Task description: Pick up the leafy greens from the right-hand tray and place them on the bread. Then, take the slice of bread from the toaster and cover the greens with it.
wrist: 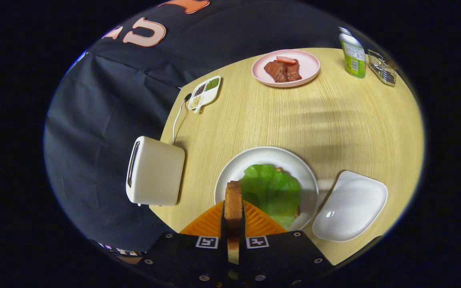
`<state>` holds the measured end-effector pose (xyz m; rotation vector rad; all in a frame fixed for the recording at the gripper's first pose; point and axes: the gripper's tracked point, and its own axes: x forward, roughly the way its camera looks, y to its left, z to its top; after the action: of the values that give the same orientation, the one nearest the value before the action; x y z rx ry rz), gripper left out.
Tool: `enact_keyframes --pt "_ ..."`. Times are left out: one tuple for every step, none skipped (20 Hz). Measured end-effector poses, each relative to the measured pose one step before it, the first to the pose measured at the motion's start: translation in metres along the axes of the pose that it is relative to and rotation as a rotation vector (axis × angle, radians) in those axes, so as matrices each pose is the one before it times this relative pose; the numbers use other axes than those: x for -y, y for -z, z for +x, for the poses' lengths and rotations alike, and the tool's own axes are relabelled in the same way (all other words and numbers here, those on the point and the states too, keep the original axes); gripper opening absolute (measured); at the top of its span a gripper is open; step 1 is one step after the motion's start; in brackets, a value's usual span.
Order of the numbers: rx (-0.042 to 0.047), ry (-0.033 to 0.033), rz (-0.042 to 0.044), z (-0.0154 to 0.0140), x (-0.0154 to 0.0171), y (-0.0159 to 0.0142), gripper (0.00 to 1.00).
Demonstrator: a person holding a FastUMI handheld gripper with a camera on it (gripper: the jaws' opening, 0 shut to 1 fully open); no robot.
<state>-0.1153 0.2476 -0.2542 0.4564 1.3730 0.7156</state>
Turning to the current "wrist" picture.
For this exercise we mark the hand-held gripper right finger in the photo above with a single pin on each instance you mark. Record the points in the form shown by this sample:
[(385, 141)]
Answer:
[(243, 240)]

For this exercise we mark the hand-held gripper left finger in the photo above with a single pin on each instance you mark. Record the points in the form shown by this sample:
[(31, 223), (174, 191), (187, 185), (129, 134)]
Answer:
[(223, 226)]

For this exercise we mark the toasted bread slice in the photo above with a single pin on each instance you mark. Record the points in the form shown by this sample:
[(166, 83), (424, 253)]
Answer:
[(233, 204)]

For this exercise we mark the green lettuce leaf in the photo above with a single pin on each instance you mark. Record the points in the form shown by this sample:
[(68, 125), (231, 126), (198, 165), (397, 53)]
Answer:
[(272, 192)]

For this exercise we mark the white round plate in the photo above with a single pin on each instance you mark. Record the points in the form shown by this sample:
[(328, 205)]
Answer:
[(234, 168)]

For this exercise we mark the cream white toaster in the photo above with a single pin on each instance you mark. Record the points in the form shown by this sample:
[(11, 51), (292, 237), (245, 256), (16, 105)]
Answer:
[(158, 172)]

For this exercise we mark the person's striped clothing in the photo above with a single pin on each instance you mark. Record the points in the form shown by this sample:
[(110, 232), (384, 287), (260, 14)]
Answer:
[(122, 252)]

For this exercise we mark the white rounded square plate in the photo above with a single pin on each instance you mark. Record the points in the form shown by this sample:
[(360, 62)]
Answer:
[(350, 208)]

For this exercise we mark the white divided bean dish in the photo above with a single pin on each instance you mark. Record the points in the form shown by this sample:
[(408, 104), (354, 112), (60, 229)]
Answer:
[(204, 96)]

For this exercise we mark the brown meat slice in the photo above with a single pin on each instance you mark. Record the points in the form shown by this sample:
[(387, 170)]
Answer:
[(275, 72), (293, 72)]

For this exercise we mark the red sausage piece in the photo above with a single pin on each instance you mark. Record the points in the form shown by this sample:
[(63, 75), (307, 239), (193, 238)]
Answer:
[(286, 60)]

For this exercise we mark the pink round plate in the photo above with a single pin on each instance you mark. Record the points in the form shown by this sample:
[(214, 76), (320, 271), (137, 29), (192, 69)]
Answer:
[(308, 68)]

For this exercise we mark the silver bottle green label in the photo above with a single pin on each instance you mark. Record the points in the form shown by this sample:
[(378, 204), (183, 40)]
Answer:
[(354, 56)]

